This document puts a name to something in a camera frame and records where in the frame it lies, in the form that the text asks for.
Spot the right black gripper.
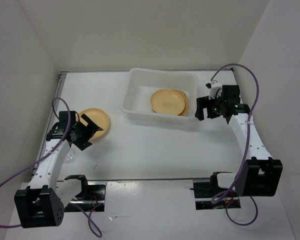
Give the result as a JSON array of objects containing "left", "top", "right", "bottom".
[{"left": 195, "top": 92, "right": 227, "bottom": 120}]

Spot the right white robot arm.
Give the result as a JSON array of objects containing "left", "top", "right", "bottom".
[{"left": 195, "top": 83, "right": 283, "bottom": 197}]

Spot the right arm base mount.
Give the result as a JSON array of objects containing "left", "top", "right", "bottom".
[{"left": 190, "top": 178, "right": 241, "bottom": 211}]

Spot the translucent white plastic bin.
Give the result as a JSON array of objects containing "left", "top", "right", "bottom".
[{"left": 120, "top": 68, "right": 198, "bottom": 125}]

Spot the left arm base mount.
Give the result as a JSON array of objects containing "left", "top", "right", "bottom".
[{"left": 64, "top": 181, "right": 106, "bottom": 213}]

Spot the left aluminium table rail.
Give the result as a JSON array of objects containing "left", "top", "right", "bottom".
[{"left": 28, "top": 71, "right": 68, "bottom": 181}]

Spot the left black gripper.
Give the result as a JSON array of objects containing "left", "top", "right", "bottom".
[{"left": 72, "top": 114, "right": 103, "bottom": 151}]

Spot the tan plate with bear print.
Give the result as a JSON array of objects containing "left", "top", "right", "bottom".
[{"left": 79, "top": 108, "right": 110, "bottom": 141}]

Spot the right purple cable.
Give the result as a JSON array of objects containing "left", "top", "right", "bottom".
[{"left": 209, "top": 63, "right": 262, "bottom": 227}]

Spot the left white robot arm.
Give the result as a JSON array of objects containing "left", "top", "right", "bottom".
[{"left": 14, "top": 111, "right": 103, "bottom": 229}]

